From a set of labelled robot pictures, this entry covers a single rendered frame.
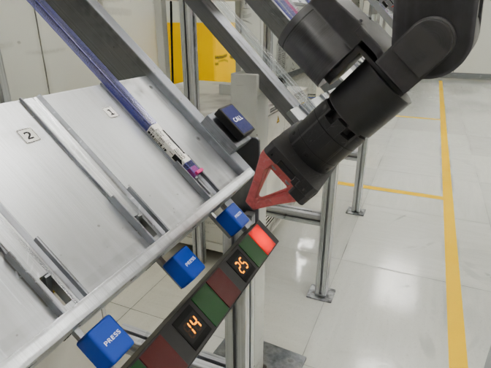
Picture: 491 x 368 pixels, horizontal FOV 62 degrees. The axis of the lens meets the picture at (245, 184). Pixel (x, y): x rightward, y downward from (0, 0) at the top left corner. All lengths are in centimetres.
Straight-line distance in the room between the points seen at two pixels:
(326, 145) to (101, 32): 37
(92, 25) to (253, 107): 35
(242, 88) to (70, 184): 51
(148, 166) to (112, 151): 4
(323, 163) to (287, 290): 117
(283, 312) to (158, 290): 46
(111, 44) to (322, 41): 34
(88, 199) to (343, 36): 27
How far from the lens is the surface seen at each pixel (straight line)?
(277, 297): 151
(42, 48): 288
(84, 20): 66
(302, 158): 40
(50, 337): 30
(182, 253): 40
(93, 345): 33
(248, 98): 84
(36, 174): 40
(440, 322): 155
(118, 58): 62
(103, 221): 39
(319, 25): 39
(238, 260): 48
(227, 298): 44
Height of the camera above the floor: 92
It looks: 22 degrees down
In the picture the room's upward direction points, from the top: straight up
